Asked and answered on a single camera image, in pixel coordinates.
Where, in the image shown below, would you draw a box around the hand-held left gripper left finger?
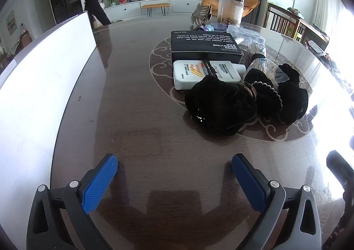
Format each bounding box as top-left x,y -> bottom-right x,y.
26,154 -> 118,250

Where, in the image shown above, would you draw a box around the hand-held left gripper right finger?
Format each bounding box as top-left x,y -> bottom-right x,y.
232,154 -> 323,250

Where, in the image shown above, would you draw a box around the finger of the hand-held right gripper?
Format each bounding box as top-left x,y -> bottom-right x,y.
326,151 -> 354,220

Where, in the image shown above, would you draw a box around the large black velvet scrunchie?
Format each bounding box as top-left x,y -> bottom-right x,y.
185,76 -> 258,136

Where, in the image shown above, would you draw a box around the black scrunchie pearl trim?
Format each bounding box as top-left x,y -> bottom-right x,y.
245,68 -> 283,122

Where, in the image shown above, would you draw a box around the small clear plastic bag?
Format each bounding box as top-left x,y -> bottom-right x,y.
272,65 -> 289,83

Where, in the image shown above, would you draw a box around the white bottle grey label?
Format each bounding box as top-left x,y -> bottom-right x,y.
209,62 -> 246,82

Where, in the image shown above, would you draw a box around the white sunscreen bottle orange stripes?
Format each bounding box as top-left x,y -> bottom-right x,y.
173,60 -> 211,90

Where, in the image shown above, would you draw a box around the bundle of disposable chopsticks packets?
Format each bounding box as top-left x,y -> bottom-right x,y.
243,37 -> 277,79

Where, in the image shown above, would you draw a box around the black printed cardboard box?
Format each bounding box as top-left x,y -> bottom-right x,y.
171,30 -> 244,64

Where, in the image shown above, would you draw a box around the cluttered low side shelf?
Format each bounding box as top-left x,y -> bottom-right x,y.
304,40 -> 354,85

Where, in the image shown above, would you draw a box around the dark wooden side table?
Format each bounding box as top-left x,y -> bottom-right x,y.
296,16 -> 329,49

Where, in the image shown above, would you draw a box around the dark wooden chair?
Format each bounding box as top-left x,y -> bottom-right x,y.
267,3 -> 300,39

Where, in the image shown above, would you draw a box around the clear plastic jar black lid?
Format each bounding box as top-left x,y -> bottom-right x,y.
217,0 -> 245,25

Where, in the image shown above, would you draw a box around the white television cabinet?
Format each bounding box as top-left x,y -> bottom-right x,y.
104,0 -> 205,20

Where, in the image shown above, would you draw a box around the orange lounge chair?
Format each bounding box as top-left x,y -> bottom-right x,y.
201,0 -> 260,17

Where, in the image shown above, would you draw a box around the orange topped bench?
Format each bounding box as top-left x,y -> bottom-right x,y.
140,3 -> 170,17

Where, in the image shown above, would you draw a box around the framed wall picture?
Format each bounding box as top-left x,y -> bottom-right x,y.
6,10 -> 17,35

